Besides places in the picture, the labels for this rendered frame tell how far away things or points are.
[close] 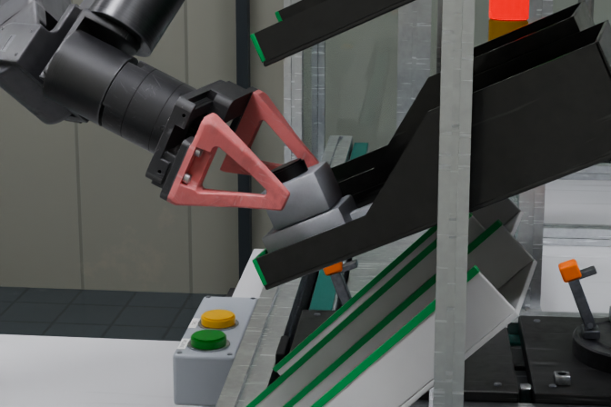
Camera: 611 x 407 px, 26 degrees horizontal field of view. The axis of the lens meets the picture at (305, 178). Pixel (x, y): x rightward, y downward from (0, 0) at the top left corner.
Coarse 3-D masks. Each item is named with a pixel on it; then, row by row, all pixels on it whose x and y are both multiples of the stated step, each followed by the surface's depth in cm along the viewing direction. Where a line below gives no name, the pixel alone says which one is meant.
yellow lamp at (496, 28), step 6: (492, 24) 153; (498, 24) 153; (504, 24) 152; (510, 24) 152; (516, 24) 152; (522, 24) 152; (492, 30) 154; (498, 30) 153; (504, 30) 152; (510, 30) 152; (492, 36) 154; (498, 36) 153
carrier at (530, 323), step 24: (528, 336) 148; (552, 336) 148; (576, 336) 142; (600, 336) 142; (528, 360) 141; (552, 360) 141; (576, 360) 141; (600, 360) 138; (552, 384) 134; (576, 384) 134; (600, 384) 134
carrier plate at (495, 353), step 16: (304, 320) 153; (320, 320) 153; (304, 336) 148; (496, 336) 148; (480, 352) 143; (496, 352) 143; (480, 368) 139; (496, 368) 139; (512, 368) 139; (464, 384) 134; (480, 384) 134; (496, 384) 134; (512, 384) 134; (464, 400) 133; (480, 400) 133; (496, 400) 132; (512, 400) 132
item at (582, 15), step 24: (552, 24) 112; (576, 24) 99; (480, 48) 114; (504, 48) 101; (528, 48) 100; (480, 72) 102; (432, 96) 103; (408, 120) 104; (336, 168) 120; (360, 168) 119; (384, 168) 105
